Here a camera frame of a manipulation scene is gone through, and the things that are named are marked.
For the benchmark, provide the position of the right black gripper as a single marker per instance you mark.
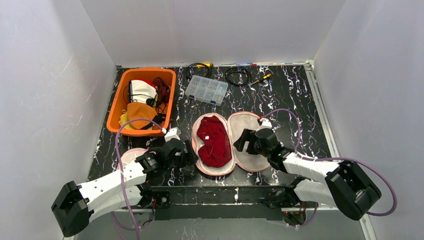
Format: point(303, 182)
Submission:
point(251, 142)

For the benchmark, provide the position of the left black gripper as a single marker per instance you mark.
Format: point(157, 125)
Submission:
point(185, 152)

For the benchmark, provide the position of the floral pink fabric pouch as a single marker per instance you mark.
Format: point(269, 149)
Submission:
point(234, 126)

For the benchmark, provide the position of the dark red lace bra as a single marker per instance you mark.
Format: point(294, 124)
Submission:
point(216, 150)

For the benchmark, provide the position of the white mesh laundry bag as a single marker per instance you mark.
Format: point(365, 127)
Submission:
point(131, 155)

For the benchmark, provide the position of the orange bra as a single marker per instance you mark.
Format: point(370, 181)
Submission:
point(139, 110)

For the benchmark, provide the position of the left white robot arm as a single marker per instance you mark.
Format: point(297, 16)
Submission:
point(77, 205)

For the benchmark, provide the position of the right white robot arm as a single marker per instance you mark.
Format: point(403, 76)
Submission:
point(343, 184)

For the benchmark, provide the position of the dark maroon bra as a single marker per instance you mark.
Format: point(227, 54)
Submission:
point(163, 93)

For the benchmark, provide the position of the yellow bra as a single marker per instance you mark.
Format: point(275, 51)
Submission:
point(123, 120)

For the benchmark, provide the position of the clear plastic screw box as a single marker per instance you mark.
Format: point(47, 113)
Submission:
point(206, 90)

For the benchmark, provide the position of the red garment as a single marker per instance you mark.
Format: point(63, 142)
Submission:
point(150, 83)

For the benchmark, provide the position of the orange plastic bin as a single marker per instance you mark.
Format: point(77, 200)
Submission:
point(143, 101)

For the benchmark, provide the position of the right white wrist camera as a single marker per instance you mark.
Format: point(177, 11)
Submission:
point(264, 123)

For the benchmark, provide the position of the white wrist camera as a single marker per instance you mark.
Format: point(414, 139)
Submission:
point(264, 123)
point(172, 134)

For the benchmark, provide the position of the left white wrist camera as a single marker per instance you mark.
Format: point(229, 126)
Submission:
point(172, 134)

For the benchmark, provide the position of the yellow handled screwdriver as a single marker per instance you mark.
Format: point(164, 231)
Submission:
point(265, 77)

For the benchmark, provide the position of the aluminium right rail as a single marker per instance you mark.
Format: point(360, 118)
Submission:
point(365, 222)

